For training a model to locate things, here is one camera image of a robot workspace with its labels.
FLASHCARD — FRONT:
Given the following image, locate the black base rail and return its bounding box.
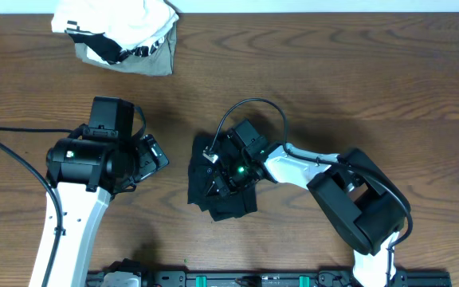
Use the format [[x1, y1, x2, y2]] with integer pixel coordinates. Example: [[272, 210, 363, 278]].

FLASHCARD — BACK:
[[85, 269, 453, 287]]

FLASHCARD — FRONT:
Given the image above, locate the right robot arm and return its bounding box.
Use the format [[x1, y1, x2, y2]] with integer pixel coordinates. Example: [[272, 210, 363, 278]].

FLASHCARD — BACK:
[[202, 120, 413, 286]]

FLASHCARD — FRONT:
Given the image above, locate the black and white garment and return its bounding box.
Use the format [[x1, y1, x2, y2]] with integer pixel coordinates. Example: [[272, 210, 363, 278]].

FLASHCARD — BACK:
[[65, 20, 174, 65]]

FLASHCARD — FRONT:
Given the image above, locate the grey-beige folded garment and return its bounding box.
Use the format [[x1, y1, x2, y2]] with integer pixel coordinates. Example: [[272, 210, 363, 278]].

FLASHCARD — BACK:
[[75, 24, 177, 77]]

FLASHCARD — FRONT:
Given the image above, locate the black t-shirt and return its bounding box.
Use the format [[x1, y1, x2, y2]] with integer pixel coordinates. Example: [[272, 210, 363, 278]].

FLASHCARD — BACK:
[[187, 133, 257, 222]]

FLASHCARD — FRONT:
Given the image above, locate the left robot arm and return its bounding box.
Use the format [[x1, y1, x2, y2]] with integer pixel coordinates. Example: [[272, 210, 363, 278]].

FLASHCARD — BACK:
[[29, 96, 169, 286]]

